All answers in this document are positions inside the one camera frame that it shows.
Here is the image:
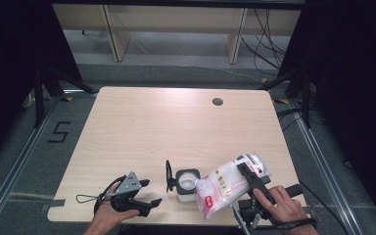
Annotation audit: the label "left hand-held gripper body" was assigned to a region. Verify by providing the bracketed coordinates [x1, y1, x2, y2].
[110, 170, 152, 218]

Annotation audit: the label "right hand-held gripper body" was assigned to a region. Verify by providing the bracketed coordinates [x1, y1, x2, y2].
[231, 183, 304, 235]

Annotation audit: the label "red and white spouted pouch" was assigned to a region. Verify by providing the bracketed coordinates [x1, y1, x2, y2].
[195, 153, 270, 219]

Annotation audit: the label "clear jar with black lid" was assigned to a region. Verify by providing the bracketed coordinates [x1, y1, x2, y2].
[164, 160, 202, 203]

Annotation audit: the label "person's right hand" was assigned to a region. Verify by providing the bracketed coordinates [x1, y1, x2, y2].
[253, 185, 311, 226]

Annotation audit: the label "person's left hand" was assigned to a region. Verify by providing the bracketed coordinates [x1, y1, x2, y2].
[92, 184, 140, 230]

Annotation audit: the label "person's dark clothing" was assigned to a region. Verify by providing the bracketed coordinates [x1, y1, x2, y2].
[117, 225, 243, 235]

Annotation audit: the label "grey tape strip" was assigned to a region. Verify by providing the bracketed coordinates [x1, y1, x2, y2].
[41, 199, 67, 212]

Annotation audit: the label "black metal stand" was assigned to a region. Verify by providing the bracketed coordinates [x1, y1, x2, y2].
[33, 67, 98, 128]
[258, 70, 312, 129]

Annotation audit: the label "black curtain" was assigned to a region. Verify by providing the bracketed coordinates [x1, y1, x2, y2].
[0, 0, 83, 170]
[277, 0, 376, 235]

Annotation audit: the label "light wooden shelf unit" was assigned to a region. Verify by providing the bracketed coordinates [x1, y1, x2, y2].
[52, 3, 303, 65]

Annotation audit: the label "left gripper black wrist strap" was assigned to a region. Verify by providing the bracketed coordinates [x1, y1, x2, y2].
[75, 175, 127, 215]

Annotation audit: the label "gripper black wrist strap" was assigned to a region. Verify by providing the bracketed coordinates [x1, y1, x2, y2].
[267, 217, 317, 231]
[75, 175, 127, 215]

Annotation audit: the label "right gripper black wrist strap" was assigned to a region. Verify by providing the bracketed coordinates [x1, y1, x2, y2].
[267, 217, 317, 231]

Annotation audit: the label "black floor cables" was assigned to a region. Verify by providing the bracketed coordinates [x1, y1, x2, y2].
[275, 107, 326, 132]

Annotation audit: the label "aluminium floor rail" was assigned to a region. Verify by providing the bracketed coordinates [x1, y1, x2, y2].
[290, 97, 363, 235]
[0, 97, 62, 235]

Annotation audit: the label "thin black cable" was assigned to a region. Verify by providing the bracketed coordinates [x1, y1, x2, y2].
[302, 180, 352, 235]

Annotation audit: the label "bundle of black cables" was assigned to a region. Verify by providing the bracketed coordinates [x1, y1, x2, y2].
[240, 8, 291, 77]

